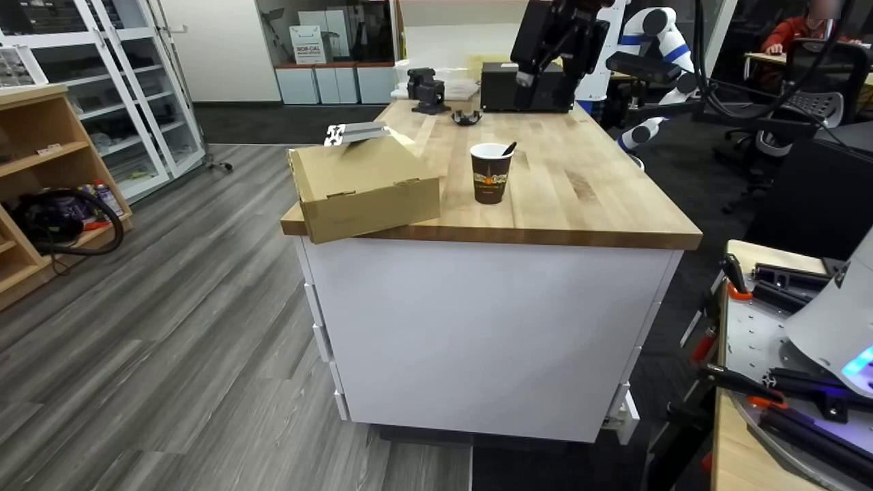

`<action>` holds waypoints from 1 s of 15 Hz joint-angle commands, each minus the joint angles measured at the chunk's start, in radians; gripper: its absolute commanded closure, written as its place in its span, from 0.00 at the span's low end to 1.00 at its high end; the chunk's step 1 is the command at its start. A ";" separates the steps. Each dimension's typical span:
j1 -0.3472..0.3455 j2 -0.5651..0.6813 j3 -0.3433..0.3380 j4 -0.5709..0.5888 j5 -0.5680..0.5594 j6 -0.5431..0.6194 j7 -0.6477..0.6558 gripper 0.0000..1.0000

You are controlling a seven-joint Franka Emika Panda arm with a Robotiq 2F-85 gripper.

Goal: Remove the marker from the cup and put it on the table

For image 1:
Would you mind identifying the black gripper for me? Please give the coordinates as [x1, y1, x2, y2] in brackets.
[511, 0, 589, 76]

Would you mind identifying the brown paper coffee cup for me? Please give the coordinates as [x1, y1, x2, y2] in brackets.
[466, 138, 519, 208]

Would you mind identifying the black control box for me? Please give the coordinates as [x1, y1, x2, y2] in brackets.
[477, 61, 573, 114]

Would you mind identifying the white and blue robot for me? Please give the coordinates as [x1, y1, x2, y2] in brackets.
[605, 2, 706, 156]

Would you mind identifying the white low cabinet row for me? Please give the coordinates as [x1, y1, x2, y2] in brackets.
[271, 61, 401, 110]

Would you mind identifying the brown cardboard box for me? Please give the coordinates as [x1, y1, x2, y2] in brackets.
[286, 133, 444, 245]

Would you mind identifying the person in red shirt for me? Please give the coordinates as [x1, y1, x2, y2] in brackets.
[762, 0, 854, 55]

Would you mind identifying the black mesh office chair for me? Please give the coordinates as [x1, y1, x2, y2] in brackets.
[727, 35, 873, 215]

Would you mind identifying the white cabinet wood-top table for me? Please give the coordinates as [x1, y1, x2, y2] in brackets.
[279, 96, 706, 448]

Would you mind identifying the black orange-tipped tool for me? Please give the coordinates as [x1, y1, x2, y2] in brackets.
[699, 359, 796, 412]

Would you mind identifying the grey curved sheet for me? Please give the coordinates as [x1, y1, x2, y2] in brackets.
[784, 226, 873, 404]

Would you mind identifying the white glass-door cabinet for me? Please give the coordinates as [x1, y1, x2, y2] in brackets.
[0, 0, 210, 205]

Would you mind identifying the wooden workbench with tools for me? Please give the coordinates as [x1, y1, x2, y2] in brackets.
[706, 238, 873, 491]

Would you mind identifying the wooden open shelf unit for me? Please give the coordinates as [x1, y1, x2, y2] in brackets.
[0, 85, 136, 313]

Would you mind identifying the black clamp mount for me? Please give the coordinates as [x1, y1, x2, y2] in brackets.
[405, 66, 451, 118]

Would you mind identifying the white aluminium rail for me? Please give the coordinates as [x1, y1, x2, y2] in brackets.
[322, 119, 392, 151]

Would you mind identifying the orange handled tool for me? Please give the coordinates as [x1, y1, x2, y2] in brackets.
[717, 254, 759, 306]

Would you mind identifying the black bag with cables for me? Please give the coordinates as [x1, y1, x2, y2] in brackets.
[12, 186, 129, 260]

